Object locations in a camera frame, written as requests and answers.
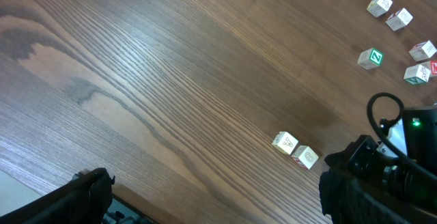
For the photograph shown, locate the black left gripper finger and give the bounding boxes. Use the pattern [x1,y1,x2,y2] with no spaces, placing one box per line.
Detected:
[1,168,115,224]

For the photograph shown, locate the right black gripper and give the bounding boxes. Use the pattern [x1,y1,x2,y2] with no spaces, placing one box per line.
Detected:
[319,135,436,224]

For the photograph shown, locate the red U side block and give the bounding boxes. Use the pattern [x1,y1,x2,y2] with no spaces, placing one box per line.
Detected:
[291,145,319,169]

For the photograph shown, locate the yellow-edged white block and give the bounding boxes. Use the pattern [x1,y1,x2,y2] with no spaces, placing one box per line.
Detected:
[272,131,299,155]

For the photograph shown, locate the red M letter block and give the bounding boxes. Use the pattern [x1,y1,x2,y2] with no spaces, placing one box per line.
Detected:
[422,60,437,77]

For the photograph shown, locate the green Z letter block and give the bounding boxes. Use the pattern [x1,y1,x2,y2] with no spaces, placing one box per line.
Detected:
[357,48,384,70]

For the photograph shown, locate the white block teal side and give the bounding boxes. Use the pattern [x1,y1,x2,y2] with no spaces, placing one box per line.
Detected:
[404,64,431,85]

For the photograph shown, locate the white block bird-like picture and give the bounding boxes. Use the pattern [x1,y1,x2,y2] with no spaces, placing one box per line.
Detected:
[409,40,436,61]

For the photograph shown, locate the white block red Y side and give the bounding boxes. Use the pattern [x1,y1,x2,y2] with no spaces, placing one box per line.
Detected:
[386,8,413,31]

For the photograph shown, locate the white block turtle picture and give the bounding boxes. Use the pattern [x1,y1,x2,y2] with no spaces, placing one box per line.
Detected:
[367,0,393,17]

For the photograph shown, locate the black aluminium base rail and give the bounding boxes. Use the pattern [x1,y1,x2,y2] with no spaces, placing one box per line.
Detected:
[70,171,161,224]

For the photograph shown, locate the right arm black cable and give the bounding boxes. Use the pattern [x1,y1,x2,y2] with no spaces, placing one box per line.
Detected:
[366,92,437,184]

